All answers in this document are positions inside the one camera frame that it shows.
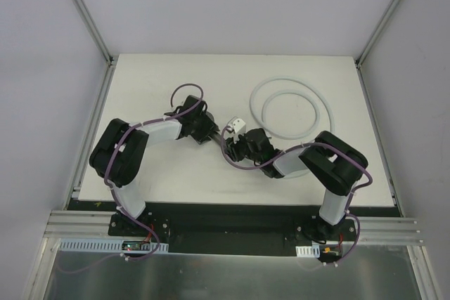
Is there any right white cable duct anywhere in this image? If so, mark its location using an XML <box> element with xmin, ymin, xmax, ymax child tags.
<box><xmin>295</xmin><ymin>244</ymin><xmax>321</xmax><ymax>259</ymax></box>

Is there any white shower hose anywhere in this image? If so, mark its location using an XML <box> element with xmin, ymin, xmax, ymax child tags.
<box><xmin>221</xmin><ymin>74</ymin><xmax>335</xmax><ymax>178</ymax></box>

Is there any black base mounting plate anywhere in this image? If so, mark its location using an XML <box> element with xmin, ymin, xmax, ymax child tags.
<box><xmin>108</xmin><ymin>202</ymin><xmax>356</xmax><ymax>256</ymax></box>

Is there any left aluminium frame post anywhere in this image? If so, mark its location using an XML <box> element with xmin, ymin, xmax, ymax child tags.
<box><xmin>54</xmin><ymin>0</ymin><xmax>119</xmax><ymax>65</ymax></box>

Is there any aluminium frame post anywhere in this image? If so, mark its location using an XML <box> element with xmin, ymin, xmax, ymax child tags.
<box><xmin>355</xmin><ymin>0</ymin><xmax>403</xmax><ymax>69</ymax></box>
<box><xmin>54</xmin><ymin>0</ymin><xmax>119</xmax><ymax>65</ymax></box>

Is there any left white cable duct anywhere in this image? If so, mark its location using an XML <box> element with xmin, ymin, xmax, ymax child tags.
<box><xmin>59</xmin><ymin>239</ymin><xmax>169</xmax><ymax>254</ymax></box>

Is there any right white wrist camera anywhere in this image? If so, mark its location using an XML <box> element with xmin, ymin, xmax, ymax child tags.
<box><xmin>226</xmin><ymin>117</ymin><xmax>247</xmax><ymax>136</ymax></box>

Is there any grey shower head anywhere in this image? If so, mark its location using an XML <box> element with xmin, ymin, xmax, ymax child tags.
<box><xmin>205</xmin><ymin>111</ymin><xmax>223</xmax><ymax>145</ymax></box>

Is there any right aluminium frame post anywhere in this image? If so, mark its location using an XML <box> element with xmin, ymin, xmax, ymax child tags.
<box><xmin>355</xmin><ymin>0</ymin><xmax>403</xmax><ymax>69</ymax></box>

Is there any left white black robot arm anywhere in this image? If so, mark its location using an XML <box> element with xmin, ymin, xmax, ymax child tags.
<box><xmin>89</xmin><ymin>95</ymin><xmax>219</xmax><ymax>236</ymax></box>

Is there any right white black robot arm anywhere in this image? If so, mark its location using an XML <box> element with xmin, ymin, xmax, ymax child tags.
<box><xmin>219</xmin><ymin>127</ymin><xmax>373</xmax><ymax>244</ymax></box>

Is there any white cable duct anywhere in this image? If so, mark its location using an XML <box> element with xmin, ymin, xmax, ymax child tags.
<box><xmin>59</xmin><ymin>239</ymin><xmax>169</xmax><ymax>254</ymax></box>
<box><xmin>295</xmin><ymin>244</ymin><xmax>321</xmax><ymax>259</ymax></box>

